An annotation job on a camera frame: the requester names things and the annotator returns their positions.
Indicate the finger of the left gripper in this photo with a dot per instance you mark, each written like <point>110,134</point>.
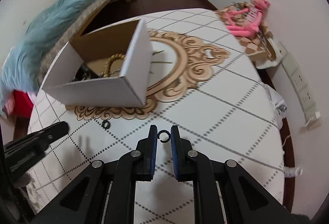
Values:
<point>25,152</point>

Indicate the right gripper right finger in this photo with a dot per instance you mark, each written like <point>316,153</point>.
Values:
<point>180,148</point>

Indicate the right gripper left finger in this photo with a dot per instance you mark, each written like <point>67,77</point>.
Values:
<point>147,160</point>

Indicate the black smart watch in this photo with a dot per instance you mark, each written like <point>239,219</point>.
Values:
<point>84,73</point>

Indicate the white cardboard box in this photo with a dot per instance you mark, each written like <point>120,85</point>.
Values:
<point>120,55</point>

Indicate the red cloth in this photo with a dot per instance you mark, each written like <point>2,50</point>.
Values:
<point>19,105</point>

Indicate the white patterned tablecloth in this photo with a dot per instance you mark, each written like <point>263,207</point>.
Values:
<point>201,80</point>

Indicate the light blue blanket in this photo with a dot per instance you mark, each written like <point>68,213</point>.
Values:
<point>20,69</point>

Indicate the white plastic bag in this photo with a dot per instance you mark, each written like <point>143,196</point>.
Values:
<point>278,104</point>

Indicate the white plastic bottle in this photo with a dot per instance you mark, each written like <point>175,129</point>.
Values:
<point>291,172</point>

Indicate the white charger plug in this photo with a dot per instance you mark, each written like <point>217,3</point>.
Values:
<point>311,118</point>

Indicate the checkered beige cushion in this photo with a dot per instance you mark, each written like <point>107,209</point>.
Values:
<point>260,47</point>

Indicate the pink panther plush toy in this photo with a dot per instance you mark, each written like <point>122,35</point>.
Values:
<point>253,17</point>

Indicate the bed with beige mattress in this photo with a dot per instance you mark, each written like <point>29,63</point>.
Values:
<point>75,30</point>

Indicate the white wall power strip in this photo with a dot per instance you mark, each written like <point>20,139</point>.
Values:
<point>299,83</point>

